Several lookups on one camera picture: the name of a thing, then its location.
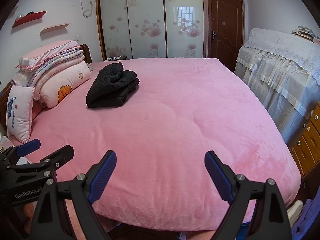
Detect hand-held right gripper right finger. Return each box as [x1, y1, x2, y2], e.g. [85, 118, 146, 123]
[204, 151, 292, 240]

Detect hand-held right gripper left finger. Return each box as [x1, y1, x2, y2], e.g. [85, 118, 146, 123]
[29, 150, 117, 240]

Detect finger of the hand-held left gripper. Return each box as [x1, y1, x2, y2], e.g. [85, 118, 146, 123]
[4, 139, 41, 164]
[37, 145, 75, 179]

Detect black puffer jacket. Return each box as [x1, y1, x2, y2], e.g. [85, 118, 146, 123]
[86, 62, 140, 109]

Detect wooden dresser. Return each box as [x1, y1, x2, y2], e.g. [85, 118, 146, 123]
[289, 102, 320, 178]

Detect folded pastel quilt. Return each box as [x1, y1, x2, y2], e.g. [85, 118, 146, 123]
[11, 49, 85, 100]

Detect purple garment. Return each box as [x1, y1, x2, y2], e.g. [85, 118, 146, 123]
[291, 197, 320, 240]

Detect brown wooden door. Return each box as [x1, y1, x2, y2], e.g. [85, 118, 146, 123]
[206, 0, 244, 73]

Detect wardrobe with floral sliding doors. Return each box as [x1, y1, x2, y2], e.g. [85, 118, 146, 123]
[95, 0, 207, 62]

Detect stack of books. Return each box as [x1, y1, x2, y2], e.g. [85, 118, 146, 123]
[291, 25, 320, 46]

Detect light wooden wall shelf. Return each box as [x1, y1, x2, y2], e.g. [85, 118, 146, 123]
[40, 23, 71, 35]

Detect red wall shelf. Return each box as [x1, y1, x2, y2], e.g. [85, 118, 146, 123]
[12, 11, 47, 28]

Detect white air conditioner cable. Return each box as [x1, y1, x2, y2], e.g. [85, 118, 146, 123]
[80, 0, 93, 18]

